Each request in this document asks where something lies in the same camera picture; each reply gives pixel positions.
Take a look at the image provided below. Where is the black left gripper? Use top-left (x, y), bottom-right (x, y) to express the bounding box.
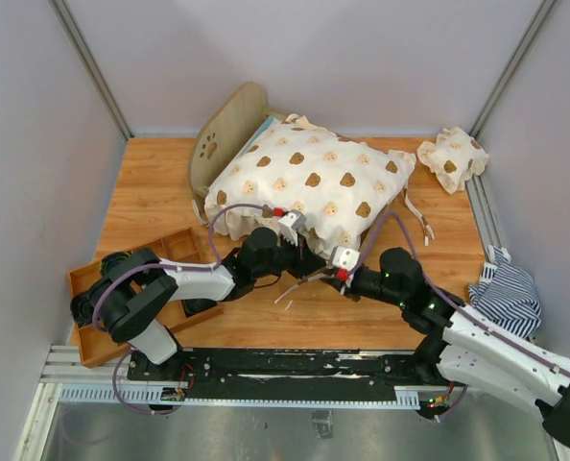
top-left (254, 231), bottom-right (327, 279)

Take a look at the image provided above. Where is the large bear print cushion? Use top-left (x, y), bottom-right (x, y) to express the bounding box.
top-left (202, 113), bottom-right (435, 306)

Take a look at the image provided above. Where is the wooden pet bed frame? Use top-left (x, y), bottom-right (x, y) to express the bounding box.
top-left (188, 81), bottom-right (392, 251)

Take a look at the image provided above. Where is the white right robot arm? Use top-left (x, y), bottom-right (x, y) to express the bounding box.
top-left (328, 246), bottom-right (570, 448)

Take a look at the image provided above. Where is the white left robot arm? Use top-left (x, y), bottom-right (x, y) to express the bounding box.
top-left (70, 228), bottom-right (325, 380)

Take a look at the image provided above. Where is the black item in tray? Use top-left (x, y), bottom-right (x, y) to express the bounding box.
top-left (182, 299), bottom-right (217, 318)

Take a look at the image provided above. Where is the blue striped mattress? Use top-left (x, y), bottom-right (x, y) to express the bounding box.
top-left (237, 115), bottom-right (278, 157)

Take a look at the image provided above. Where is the small bear print pillow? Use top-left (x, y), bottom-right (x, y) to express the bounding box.
top-left (416, 127), bottom-right (488, 194)

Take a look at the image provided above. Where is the blue striped cloth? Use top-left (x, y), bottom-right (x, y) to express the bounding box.
top-left (468, 245), bottom-right (542, 340)

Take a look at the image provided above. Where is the wooden divided tray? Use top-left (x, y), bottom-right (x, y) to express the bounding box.
top-left (68, 229), bottom-right (224, 368)

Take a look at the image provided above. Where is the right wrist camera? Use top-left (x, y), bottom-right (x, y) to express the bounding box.
top-left (328, 246), bottom-right (360, 282)

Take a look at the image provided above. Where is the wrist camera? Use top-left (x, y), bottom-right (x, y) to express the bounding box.
top-left (273, 207), bottom-right (306, 247)
top-left (328, 246), bottom-right (360, 282)

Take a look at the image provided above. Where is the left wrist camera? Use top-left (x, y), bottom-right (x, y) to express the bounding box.
top-left (273, 207), bottom-right (306, 247)

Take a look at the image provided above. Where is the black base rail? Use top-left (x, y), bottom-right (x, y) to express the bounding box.
top-left (127, 348), bottom-right (449, 400)

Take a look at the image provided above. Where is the white slotted cable duct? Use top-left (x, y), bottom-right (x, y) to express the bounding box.
top-left (54, 383), bottom-right (423, 412)

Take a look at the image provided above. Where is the aluminium side rail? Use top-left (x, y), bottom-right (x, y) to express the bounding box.
top-left (465, 176), bottom-right (506, 261)

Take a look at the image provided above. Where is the coiled black cable in tray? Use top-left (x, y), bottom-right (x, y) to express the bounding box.
top-left (69, 252), bottom-right (128, 328)

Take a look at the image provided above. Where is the right aluminium frame post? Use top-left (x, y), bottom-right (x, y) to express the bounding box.
top-left (469, 0), bottom-right (561, 138)

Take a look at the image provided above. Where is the aluminium frame post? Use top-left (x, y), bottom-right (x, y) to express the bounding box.
top-left (47, 0), bottom-right (134, 141)
top-left (469, 0), bottom-right (561, 138)

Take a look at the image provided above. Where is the left aluminium frame post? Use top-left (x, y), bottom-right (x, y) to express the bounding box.
top-left (47, 0), bottom-right (134, 141)

